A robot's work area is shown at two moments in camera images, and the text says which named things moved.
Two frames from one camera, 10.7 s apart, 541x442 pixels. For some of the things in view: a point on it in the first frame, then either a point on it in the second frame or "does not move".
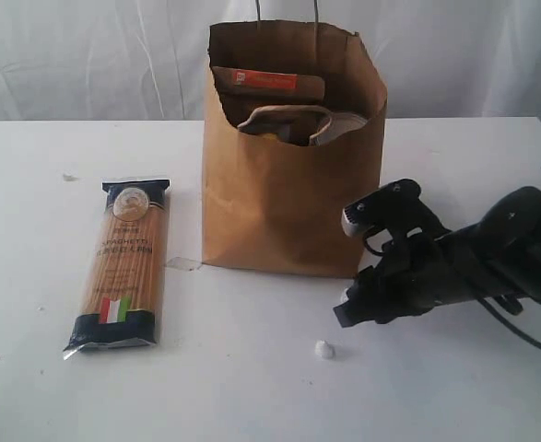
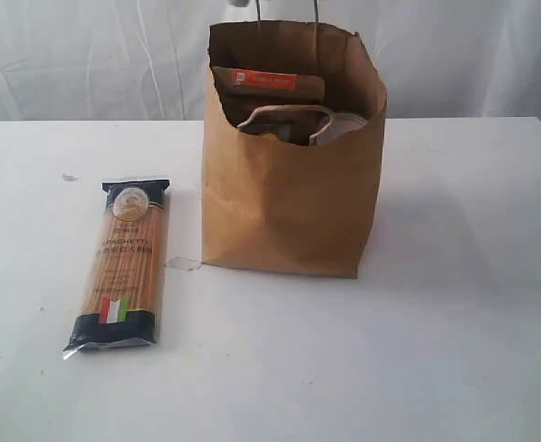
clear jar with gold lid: x=339 y=122 does not move
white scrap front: x=323 y=351 -> x=239 y=3
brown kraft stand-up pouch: x=243 y=90 does not move
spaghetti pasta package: x=123 y=287 does not move
